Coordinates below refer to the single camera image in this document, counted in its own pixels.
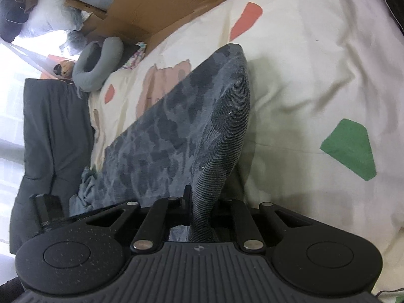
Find flat brown cardboard sheet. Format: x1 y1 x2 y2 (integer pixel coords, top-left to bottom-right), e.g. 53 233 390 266
65 0 286 57

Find black folded garment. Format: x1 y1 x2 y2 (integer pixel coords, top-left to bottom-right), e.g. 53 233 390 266
372 0 404 35

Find grey neck pillow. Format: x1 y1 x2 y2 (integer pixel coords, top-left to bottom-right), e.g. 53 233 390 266
72 36 124 92

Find black hanging garment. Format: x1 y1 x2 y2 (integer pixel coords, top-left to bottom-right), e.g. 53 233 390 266
0 0 40 43

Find blue fleece garment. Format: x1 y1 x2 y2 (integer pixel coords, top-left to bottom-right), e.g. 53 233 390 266
69 166 106 217

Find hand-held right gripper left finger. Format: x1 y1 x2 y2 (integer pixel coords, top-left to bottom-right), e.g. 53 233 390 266
85 186 194 254

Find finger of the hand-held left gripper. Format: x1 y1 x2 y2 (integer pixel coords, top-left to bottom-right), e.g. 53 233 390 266
30 192 71 233

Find grey camouflage pants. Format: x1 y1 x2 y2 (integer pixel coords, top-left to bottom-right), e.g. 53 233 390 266
95 43 251 243

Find cream bear print blanket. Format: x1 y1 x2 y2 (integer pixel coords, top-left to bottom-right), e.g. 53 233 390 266
87 0 404 294

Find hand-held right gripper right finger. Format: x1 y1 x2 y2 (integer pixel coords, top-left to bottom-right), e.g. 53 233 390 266
216 198 311 254

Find floral print cloth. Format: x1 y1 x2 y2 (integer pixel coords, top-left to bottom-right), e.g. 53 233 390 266
121 41 147 71

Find black cloth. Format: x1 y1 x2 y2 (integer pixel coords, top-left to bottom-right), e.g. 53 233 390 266
84 46 106 70

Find white fluffy pillow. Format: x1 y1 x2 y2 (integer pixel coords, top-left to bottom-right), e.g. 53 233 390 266
19 0 86 43

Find brown teddy bear toy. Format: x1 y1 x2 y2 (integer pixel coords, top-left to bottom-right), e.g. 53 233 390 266
53 59 76 79

